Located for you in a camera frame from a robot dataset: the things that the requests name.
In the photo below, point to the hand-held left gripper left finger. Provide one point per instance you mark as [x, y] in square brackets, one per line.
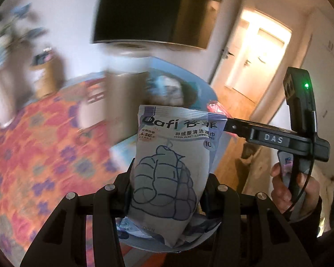
[122, 197]

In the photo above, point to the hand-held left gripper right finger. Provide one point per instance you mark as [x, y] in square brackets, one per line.
[211, 197]

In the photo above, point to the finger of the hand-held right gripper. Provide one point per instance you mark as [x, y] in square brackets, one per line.
[236, 128]

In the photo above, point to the red packet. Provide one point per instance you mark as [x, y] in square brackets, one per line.
[217, 108]

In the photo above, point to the grey wet wipes packet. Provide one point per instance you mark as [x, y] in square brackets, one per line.
[167, 172]

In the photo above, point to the person's right forearm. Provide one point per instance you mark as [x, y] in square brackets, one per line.
[323, 228]

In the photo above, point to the person's right hand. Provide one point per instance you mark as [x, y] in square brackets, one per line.
[284, 192]

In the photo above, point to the light blue round tray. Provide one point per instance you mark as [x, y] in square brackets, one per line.
[208, 94]

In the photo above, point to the white door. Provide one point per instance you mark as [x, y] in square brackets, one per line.
[256, 55]

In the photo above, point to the white plush toy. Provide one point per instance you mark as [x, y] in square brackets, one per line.
[168, 89]

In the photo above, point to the orange floral tablecloth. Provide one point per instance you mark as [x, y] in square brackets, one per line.
[44, 150]

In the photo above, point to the brown cardboard box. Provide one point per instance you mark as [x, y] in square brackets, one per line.
[125, 94]

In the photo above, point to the wooden pen holder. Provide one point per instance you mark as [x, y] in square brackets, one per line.
[46, 75]

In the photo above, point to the white vase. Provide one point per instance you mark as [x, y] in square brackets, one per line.
[2, 97]

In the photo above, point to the blue and white artificial flowers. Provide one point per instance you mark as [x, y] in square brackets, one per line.
[14, 30]

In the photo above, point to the black wall television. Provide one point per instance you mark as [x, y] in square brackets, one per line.
[156, 8]

